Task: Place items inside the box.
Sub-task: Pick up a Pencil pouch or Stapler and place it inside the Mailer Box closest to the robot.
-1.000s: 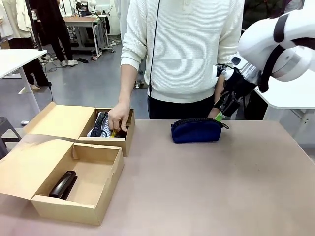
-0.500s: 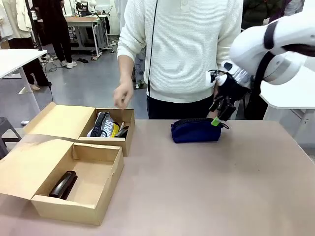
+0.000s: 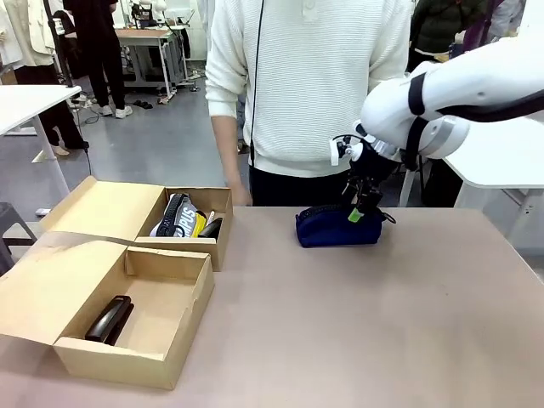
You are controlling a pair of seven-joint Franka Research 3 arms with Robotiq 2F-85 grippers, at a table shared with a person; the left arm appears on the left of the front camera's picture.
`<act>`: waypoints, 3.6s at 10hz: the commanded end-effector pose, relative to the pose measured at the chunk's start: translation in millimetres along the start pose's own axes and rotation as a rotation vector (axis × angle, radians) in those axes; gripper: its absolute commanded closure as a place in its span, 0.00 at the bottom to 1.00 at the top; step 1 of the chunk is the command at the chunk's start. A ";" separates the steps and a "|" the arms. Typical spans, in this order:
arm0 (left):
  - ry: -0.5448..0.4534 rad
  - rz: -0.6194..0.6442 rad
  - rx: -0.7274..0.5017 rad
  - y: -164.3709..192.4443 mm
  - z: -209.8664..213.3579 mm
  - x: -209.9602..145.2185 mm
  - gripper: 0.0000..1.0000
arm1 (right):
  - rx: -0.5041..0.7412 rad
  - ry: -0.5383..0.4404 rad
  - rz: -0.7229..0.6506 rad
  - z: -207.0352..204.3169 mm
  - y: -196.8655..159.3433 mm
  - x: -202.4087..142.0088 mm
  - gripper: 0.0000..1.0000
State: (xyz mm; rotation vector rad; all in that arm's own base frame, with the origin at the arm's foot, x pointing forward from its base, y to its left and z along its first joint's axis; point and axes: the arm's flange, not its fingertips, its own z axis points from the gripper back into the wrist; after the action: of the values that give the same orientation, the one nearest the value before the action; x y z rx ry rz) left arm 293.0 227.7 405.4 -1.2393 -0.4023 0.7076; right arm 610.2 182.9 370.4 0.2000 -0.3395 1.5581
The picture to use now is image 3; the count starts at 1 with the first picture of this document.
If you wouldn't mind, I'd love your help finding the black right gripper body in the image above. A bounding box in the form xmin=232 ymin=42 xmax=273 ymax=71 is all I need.
xmin=346 ymin=142 xmax=394 ymax=190

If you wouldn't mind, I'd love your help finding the navy blue pencil case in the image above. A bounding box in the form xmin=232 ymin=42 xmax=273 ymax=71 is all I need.
xmin=295 ymin=203 xmax=396 ymax=249

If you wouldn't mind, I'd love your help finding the small black stapler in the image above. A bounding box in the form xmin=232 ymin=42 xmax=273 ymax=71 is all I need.
xmin=198 ymin=218 xmax=224 ymax=240

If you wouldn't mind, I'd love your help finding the grey campus pencil case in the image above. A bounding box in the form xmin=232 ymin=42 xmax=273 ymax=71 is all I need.
xmin=150 ymin=193 xmax=209 ymax=239

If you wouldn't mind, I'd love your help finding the large cardboard box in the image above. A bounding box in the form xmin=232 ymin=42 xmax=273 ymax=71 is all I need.
xmin=0 ymin=231 xmax=216 ymax=391

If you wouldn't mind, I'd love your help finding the small cardboard box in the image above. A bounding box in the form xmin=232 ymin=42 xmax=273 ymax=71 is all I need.
xmin=40 ymin=176 xmax=234 ymax=272

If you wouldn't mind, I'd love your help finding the large black stapler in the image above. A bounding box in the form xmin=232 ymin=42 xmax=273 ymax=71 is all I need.
xmin=84 ymin=295 xmax=135 ymax=346

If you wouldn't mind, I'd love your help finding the person's right forearm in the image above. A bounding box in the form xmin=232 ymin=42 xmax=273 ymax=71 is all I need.
xmin=211 ymin=113 xmax=240 ymax=184

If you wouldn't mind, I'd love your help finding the person's right hand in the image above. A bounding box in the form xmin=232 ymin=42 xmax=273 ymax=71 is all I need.
xmin=224 ymin=178 xmax=253 ymax=207

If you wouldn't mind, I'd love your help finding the person in white sweater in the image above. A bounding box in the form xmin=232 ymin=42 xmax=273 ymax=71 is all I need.
xmin=205 ymin=0 xmax=413 ymax=208

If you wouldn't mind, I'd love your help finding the person in dark jacket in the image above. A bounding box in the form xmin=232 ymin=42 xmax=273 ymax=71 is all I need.
xmin=407 ymin=0 xmax=485 ymax=73

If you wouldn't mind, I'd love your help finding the black stand pole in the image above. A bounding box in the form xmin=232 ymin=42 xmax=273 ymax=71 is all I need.
xmin=473 ymin=0 xmax=496 ymax=48

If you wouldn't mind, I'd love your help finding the wood top workbench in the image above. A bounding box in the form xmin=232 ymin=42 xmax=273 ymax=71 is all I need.
xmin=114 ymin=25 xmax=195 ymax=103

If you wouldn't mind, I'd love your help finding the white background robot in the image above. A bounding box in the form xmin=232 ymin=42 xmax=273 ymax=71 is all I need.
xmin=129 ymin=0 xmax=169 ymax=20

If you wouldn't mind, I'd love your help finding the person in black clothes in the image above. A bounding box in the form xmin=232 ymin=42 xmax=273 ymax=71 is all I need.
xmin=63 ymin=0 xmax=133 ymax=120

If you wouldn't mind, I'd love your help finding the white table with legs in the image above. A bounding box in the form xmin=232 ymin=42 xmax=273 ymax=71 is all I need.
xmin=0 ymin=84 xmax=82 ymax=213

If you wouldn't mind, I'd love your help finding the dark stool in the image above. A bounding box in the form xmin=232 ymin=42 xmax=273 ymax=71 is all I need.
xmin=0 ymin=202 xmax=37 ymax=277

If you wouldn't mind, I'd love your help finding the person in cream jacket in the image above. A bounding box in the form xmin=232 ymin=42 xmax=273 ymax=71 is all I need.
xmin=0 ymin=0 xmax=90 ymax=157

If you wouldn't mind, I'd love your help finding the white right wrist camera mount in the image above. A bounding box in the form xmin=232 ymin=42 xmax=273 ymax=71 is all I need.
xmin=330 ymin=134 xmax=363 ymax=167

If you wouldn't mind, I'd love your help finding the black right arm cable sleeve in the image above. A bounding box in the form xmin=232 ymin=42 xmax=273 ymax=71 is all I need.
xmin=435 ymin=88 xmax=544 ymax=125

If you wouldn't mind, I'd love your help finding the thin black cord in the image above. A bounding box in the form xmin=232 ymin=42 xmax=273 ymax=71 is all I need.
xmin=248 ymin=0 xmax=267 ymax=167

